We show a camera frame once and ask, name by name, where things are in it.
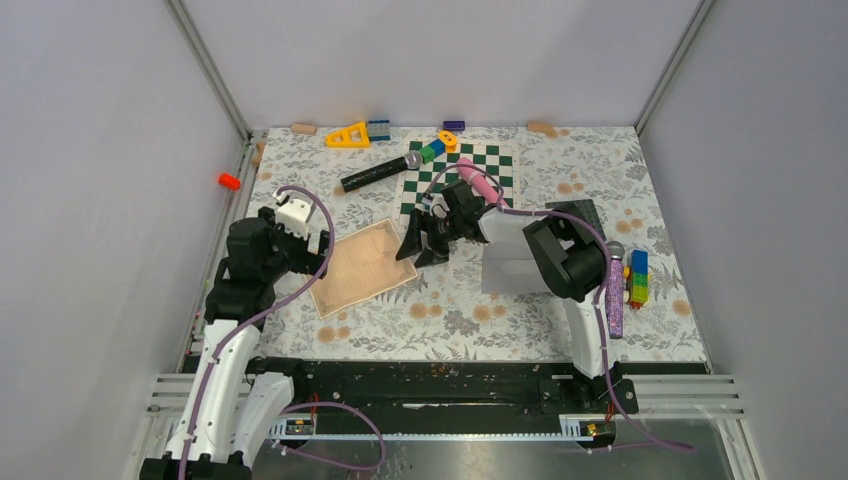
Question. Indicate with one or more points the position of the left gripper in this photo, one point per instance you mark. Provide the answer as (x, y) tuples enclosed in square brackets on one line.
[(309, 262)]

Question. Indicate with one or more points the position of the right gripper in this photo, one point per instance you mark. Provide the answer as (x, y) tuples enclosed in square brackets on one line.
[(413, 243)]

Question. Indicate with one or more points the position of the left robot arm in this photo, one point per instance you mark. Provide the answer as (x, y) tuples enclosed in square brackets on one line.
[(217, 437)]

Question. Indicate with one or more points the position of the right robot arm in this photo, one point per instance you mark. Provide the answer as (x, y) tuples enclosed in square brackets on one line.
[(571, 257)]

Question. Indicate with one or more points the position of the black toy microphone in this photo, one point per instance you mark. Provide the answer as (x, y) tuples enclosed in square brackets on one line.
[(409, 161)]

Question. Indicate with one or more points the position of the orange cap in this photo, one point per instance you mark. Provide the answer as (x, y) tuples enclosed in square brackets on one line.
[(229, 181)]

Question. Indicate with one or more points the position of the green white chessboard mat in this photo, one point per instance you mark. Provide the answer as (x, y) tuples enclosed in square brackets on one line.
[(499, 160)]

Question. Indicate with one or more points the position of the wooden cylinder block left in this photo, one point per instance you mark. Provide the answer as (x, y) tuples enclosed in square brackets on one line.
[(303, 129)]

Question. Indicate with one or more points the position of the wooden cylinder block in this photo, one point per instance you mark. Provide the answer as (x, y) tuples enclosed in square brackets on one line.
[(542, 128), (303, 129)]

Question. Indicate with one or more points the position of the purple lego brick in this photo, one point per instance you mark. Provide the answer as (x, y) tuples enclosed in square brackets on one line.
[(454, 125)]

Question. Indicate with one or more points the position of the blue lego brick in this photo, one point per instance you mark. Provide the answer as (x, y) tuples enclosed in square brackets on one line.
[(378, 130)]

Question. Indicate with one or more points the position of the yellow triangle toy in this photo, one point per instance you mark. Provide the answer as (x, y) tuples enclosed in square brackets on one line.
[(353, 136)]

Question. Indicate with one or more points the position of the grey lego baseplate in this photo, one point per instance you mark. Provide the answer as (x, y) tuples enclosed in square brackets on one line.
[(587, 211)]

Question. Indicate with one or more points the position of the wooden cylinder block right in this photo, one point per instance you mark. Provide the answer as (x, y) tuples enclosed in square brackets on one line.
[(542, 128)]

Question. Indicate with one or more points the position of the purple glitter microphone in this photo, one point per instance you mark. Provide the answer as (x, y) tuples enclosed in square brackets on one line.
[(615, 293)]

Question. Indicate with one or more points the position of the floral table cloth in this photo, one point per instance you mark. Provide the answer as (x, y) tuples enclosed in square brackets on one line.
[(443, 314)]

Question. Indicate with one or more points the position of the rainbow lego stack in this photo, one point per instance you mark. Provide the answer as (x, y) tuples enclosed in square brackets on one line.
[(638, 279)]

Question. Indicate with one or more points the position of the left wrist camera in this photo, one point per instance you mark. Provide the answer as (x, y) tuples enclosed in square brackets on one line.
[(293, 213)]

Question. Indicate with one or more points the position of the colourful block chain toy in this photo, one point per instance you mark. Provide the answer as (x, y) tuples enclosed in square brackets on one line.
[(446, 141)]

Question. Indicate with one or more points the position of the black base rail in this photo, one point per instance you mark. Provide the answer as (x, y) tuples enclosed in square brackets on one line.
[(456, 398)]

